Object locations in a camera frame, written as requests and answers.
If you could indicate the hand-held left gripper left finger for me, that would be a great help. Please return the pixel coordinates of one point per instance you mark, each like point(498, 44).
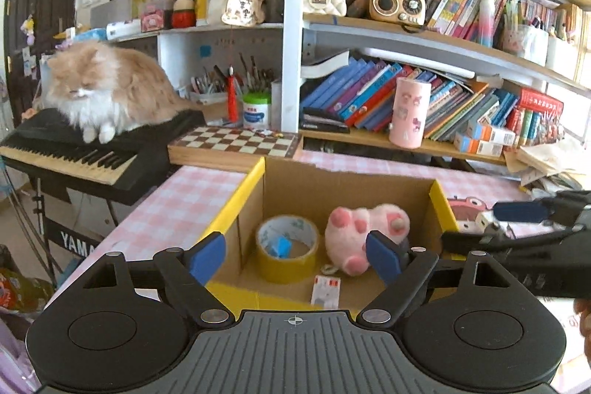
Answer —
point(207, 255)

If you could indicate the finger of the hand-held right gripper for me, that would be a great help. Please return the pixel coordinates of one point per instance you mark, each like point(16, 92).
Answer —
point(466, 242)
point(521, 211)

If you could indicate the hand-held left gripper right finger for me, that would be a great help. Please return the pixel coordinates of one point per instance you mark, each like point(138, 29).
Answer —
point(383, 258)

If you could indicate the pink plush pig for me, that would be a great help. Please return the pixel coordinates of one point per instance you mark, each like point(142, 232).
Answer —
point(351, 237)

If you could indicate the white packet with red label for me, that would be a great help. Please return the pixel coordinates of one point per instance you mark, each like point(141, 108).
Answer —
point(325, 292)

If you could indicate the yellow tape roll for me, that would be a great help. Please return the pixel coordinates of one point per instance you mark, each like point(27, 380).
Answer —
point(277, 271)

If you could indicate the yellow cardboard box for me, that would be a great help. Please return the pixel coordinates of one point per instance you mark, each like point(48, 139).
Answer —
point(341, 191)

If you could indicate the pink checkered cloth desktop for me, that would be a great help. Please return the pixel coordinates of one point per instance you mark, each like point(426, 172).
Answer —
point(184, 195)

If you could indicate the person's right hand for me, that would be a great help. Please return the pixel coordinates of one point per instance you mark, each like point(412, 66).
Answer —
point(584, 313)

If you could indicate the stack of books and papers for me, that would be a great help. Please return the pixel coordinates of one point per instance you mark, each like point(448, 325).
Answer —
point(545, 163)

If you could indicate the orange and white carton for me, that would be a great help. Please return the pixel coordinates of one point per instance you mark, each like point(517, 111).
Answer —
point(478, 144)
point(491, 133)

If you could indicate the thick red dictionary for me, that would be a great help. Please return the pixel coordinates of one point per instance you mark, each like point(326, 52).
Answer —
point(540, 101)

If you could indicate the wooden chessboard box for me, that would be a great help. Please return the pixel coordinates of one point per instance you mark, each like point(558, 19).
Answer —
point(231, 144)

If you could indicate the black keyboard stand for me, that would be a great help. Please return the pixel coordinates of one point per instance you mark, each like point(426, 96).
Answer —
point(74, 239)

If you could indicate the pink sticker cup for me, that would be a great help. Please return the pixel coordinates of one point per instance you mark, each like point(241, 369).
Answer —
point(410, 112)

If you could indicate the black flat case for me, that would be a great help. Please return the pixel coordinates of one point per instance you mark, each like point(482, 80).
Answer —
point(323, 121)

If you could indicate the white jar with green lid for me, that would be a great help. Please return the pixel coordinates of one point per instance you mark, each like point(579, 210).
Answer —
point(256, 112)

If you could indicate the red tassel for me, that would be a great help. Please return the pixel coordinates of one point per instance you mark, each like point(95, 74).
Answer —
point(232, 98)

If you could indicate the slanted row of colourful books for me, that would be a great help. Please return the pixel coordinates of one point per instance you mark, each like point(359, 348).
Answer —
point(369, 98)

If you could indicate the white storage box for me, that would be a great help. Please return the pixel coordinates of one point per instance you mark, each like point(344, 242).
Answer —
point(561, 52)

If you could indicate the black electronic keyboard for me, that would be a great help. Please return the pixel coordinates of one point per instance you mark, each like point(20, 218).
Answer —
point(69, 154)

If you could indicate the pen cup with markers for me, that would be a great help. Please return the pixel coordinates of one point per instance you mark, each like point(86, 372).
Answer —
point(524, 38)

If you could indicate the bundle of pens and brushes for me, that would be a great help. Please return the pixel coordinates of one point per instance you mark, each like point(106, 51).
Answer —
point(221, 80)

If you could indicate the long white tube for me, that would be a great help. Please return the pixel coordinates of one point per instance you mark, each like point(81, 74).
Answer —
point(415, 61)

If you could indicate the fluffy orange white cat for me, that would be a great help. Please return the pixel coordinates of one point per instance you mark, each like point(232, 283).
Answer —
point(115, 94)

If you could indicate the colourful snack bag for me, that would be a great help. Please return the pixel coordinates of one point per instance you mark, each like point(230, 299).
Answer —
point(23, 290)

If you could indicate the pastel striped bottle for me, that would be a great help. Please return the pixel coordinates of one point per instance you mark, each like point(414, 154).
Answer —
point(487, 20)

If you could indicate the white booklet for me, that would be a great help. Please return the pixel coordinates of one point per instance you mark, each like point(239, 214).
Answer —
point(323, 64)

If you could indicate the purple cloth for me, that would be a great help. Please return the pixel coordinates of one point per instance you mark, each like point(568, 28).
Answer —
point(16, 357)

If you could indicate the wooden retro radio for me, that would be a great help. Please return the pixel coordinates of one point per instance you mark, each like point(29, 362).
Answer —
point(397, 6)

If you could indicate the pink printed box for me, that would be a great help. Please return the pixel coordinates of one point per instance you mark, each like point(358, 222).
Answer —
point(152, 21)

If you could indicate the white bookshelf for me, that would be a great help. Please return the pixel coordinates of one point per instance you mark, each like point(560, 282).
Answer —
point(292, 29)

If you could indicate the yellow and white carton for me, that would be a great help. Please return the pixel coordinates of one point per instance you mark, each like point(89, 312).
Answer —
point(202, 4)

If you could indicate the dark wooden door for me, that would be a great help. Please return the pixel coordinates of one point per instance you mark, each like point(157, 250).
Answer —
point(41, 6)

